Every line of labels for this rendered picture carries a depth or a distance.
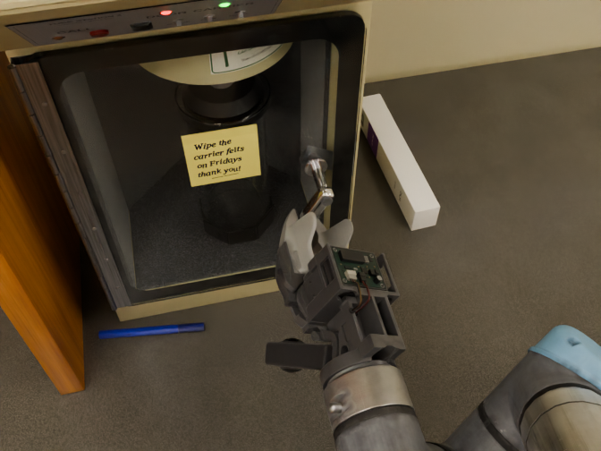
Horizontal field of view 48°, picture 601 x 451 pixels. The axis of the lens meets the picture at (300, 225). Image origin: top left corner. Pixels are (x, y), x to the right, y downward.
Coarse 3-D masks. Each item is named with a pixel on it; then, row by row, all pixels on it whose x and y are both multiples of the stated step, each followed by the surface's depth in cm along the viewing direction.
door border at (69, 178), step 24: (24, 72) 56; (24, 96) 58; (48, 96) 59; (48, 120) 61; (48, 144) 63; (72, 168) 66; (72, 192) 69; (72, 216) 71; (96, 216) 72; (96, 240) 75; (120, 288) 84
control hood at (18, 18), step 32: (0, 0) 41; (32, 0) 41; (64, 0) 41; (96, 0) 42; (128, 0) 43; (160, 0) 44; (192, 0) 46; (288, 0) 51; (320, 0) 53; (352, 0) 56; (0, 32) 46
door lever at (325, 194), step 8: (312, 160) 73; (320, 160) 73; (304, 168) 74; (312, 168) 73; (320, 168) 73; (320, 176) 72; (320, 184) 72; (320, 192) 71; (328, 192) 71; (312, 200) 72; (320, 200) 71; (328, 200) 71; (304, 208) 73; (312, 208) 72; (320, 208) 72
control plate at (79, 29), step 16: (208, 0) 46; (224, 0) 47; (240, 0) 48; (256, 0) 49; (272, 0) 50; (80, 16) 45; (96, 16) 45; (112, 16) 46; (128, 16) 47; (144, 16) 48; (160, 16) 49; (176, 16) 50; (192, 16) 51; (224, 16) 53; (16, 32) 46; (32, 32) 47; (48, 32) 48; (64, 32) 49; (80, 32) 50; (112, 32) 52; (128, 32) 53
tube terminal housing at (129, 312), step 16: (256, 16) 59; (272, 16) 59; (288, 16) 59; (368, 16) 61; (144, 32) 57; (160, 32) 58; (176, 32) 58; (368, 32) 63; (32, 48) 56; (48, 48) 57; (352, 192) 81; (240, 288) 92; (256, 288) 93; (272, 288) 94; (144, 304) 90; (160, 304) 90; (176, 304) 91; (192, 304) 92
